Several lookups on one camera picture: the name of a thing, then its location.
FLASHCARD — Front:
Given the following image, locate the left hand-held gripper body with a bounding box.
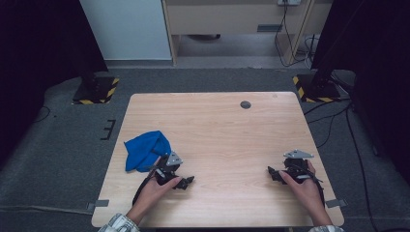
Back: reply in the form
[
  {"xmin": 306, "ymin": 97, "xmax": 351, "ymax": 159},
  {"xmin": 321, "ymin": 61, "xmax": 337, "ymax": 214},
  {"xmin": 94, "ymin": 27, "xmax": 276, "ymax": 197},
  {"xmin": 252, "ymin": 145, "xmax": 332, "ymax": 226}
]
[{"xmin": 148, "ymin": 150, "xmax": 185, "ymax": 188}]

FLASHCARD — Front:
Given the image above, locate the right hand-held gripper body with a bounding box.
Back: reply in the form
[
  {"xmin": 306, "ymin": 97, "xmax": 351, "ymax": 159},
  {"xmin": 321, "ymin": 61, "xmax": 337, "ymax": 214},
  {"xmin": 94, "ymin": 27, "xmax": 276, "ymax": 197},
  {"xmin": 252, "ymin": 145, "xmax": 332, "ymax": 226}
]
[{"xmin": 282, "ymin": 149, "xmax": 315, "ymax": 185}]

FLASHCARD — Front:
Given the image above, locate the blue microfibre cloth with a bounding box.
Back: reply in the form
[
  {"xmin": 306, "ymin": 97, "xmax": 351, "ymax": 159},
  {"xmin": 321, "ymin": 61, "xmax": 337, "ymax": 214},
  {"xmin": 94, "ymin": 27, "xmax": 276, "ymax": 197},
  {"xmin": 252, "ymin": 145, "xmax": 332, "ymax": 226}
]
[{"xmin": 124, "ymin": 130, "xmax": 172, "ymax": 173}]

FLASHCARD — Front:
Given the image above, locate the person's right hand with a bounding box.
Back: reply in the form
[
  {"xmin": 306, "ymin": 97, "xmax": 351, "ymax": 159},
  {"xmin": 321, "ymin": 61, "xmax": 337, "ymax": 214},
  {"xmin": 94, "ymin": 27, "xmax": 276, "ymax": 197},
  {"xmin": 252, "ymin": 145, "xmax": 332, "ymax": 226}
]
[{"xmin": 278, "ymin": 159, "xmax": 325, "ymax": 216}]

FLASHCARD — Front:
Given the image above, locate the person's left hand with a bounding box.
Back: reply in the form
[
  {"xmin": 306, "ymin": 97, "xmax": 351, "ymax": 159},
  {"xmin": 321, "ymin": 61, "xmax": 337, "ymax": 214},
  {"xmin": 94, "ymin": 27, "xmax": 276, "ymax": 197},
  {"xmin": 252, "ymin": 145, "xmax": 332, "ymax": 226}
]
[{"xmin": 137, "ymin": 176, "xmax": 184, "ymax": 216}]

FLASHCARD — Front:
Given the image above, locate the grey tape strip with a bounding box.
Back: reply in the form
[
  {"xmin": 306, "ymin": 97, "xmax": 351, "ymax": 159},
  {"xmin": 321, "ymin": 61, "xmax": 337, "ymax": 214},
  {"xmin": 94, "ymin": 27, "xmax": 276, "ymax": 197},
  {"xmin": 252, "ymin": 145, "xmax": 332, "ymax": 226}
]
[
  {"xmin": 85, "ymin": 199, "xmax": 111, "ymax": 213},
  {"xmin": 325, "ymin": 198, "xmax": 349, "ymax": 209}
]

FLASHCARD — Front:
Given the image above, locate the plaid shirt sleeve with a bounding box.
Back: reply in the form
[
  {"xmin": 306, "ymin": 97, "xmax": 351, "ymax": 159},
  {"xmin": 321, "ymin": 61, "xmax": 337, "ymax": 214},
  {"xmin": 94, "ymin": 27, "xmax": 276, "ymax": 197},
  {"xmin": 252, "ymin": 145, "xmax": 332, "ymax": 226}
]
[
  {"xmin": 307, "ymin": 224, "xmax": 346, "ymax": 232},
  {"xmin": 98, "ymin": 212, "xmax": 141, "ymax": 232}
]

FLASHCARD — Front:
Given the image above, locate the black stand with striped base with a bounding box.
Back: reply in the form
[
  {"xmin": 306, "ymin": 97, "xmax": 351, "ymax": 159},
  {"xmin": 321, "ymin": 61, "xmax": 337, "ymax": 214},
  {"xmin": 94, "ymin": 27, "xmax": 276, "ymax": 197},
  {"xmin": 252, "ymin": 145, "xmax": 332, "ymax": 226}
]
[
  {"xmin": 292, "ymin": 64, "xmax": 342, "ymax": 104},
  {"xmin": 72, "ymin": 69, "xmax": 121, "ymax": 105}
]

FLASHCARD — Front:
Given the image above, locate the black curtain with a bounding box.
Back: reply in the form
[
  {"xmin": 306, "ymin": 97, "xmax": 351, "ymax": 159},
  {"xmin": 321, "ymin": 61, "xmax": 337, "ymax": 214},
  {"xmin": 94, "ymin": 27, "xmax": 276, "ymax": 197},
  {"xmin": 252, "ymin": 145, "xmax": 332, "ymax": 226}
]
[
  {"xmin": 0, "ymin": 0, "xmax": 109, "ymax": 170},
  {"xmin": 310, "ymin": 0, "xmax": 410, "ymax": 177}
]

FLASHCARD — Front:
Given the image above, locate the white panel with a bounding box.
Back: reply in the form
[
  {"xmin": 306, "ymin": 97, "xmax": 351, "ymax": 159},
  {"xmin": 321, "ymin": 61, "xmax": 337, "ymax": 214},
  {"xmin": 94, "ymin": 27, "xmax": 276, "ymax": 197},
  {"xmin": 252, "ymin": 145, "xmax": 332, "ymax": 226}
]
[{"xmin": 78, "ymin": 0, "xmax": 173, "ymax": 62}]

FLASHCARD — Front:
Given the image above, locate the beige wooden desk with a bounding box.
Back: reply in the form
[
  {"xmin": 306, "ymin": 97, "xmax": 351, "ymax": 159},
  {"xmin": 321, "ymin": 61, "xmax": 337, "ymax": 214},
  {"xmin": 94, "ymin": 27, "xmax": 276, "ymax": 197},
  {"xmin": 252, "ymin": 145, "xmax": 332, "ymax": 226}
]
[{"xmin": 161, "ymin": 0, "xmax": 334, "ymax": 66}]

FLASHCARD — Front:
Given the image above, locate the black gripper strap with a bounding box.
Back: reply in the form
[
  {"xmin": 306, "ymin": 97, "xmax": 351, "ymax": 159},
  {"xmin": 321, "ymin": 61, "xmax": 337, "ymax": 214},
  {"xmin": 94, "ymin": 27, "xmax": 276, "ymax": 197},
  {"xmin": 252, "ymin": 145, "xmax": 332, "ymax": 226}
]
[
  {"xmin": 132, "ymin": 160, "xmax": 162, "ymax": 207},
  {"xmin": 302, "ymin": 166, "xmax": 326, "ymax": 208}
]

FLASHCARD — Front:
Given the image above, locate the long black floor cable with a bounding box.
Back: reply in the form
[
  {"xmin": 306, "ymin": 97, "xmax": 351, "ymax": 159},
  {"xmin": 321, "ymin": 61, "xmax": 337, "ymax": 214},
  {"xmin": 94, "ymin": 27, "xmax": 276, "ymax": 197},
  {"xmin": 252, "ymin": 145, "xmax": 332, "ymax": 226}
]
[{"xmin": 344, "ymin": 104, "xmax": 376, "ymax": 232}]

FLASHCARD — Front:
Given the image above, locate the black power cable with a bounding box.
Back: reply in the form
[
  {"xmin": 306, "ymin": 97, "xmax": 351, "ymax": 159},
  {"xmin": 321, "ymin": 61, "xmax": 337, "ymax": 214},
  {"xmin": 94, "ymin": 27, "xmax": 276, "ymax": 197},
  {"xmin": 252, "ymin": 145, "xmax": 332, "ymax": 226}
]
[{"xmin": 274, "ymin": 3, "xmax": 311, "ymax": 69}]

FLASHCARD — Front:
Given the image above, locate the thin black floor cable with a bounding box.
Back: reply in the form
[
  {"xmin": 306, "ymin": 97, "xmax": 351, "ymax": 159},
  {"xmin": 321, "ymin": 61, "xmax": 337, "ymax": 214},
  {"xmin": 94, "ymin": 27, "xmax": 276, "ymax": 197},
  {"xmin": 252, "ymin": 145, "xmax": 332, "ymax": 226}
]
[{"xmin": 33, "ymin": 104, "xmax": 52, "ymax": 125}]

